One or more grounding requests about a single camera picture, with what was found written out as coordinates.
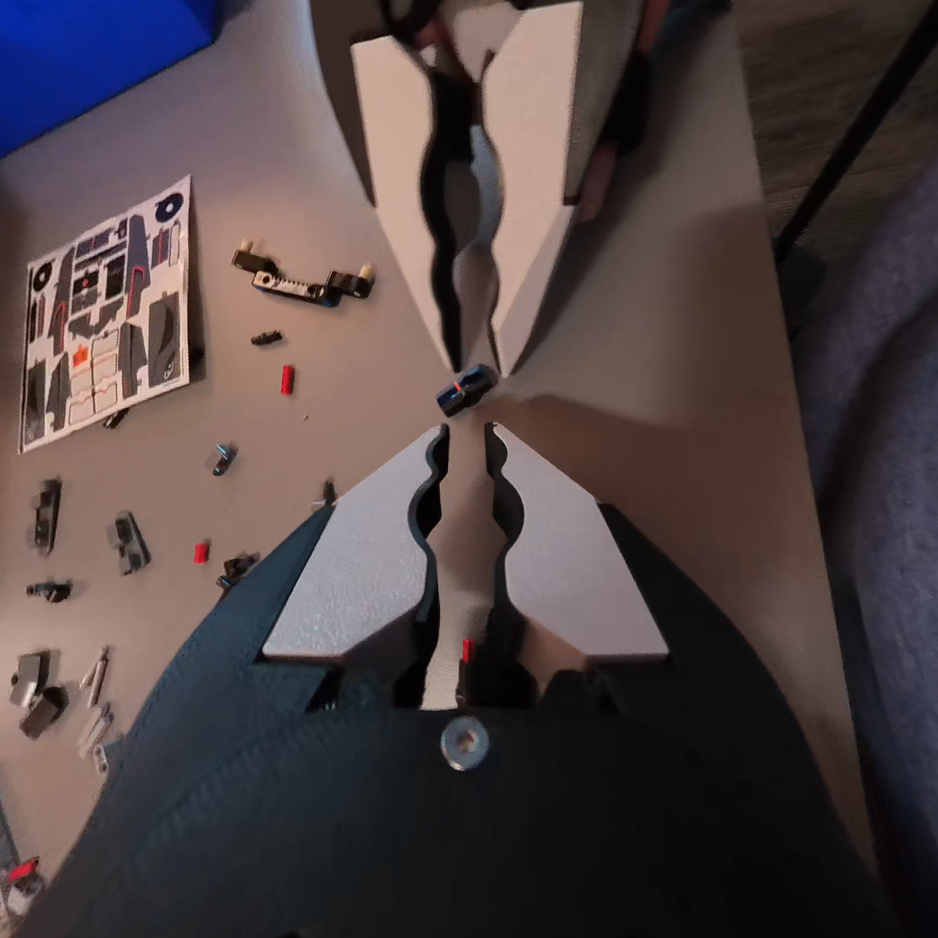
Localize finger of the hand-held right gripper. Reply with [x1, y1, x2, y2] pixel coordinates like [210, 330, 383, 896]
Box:
[350, 35, 464, 373]
[480, 0, 586, 378]

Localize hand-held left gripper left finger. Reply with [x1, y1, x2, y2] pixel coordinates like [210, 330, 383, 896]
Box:
[261, 423, 450, 668]

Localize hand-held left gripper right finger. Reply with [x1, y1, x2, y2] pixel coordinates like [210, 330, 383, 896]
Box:
[484, 421, 670, 668]

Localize black lego piece red stripe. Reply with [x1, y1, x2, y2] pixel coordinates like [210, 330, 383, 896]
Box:
[435, 363, 500, 418]

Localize black lego assembly tan pins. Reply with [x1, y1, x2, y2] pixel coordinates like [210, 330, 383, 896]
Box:
[232, 237, 378, 308]

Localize grey black lego assembly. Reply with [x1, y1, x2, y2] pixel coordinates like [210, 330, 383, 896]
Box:
[107, 511, 152, 577]

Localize grey lego rod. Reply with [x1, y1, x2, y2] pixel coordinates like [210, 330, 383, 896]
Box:
[76, 703, 115, 756]
[78, 644, 111, 709]

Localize long black lego piece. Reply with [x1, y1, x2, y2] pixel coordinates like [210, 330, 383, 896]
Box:
[32, 479, 64, 555]

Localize lego sticker sheet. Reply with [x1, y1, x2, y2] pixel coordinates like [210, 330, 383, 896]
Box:
[18, 173, 193, 454]

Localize black lego block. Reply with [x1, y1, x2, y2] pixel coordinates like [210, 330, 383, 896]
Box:
[20, 684, 71, 740]

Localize grey lego block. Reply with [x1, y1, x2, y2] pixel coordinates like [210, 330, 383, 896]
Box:
[9, 650, 51, 709]

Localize red grey lego piece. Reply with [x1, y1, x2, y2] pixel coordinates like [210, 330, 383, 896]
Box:
[0, 856, 42, 914]

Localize person's right hand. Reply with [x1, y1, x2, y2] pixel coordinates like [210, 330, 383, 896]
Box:
[577, 0, 664, 225]

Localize dark blue cloth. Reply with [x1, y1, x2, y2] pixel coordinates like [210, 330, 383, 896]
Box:
[790, 165, 938, 938]

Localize black metal bar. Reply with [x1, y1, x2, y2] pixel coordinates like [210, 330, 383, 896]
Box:
[772, 0, 938, 252]

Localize blue box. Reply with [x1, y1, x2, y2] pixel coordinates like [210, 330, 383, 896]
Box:
[0, 0, 237, 159]

